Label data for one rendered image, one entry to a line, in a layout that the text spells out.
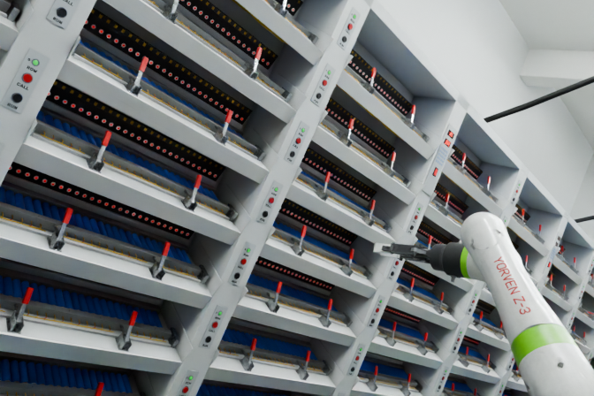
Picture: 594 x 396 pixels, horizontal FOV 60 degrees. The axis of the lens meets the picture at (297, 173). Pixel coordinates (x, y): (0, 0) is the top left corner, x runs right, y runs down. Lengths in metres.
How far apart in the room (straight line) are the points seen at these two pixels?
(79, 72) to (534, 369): 1.05
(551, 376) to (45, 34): 1.13
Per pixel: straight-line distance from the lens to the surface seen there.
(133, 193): 1.25
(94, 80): 1.18
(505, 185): 2.67
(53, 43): 1.15
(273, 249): 1.54
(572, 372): 1.07
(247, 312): 1.57
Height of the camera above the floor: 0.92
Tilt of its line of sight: 7 degrees up
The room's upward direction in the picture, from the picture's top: 24 degrees clockwise
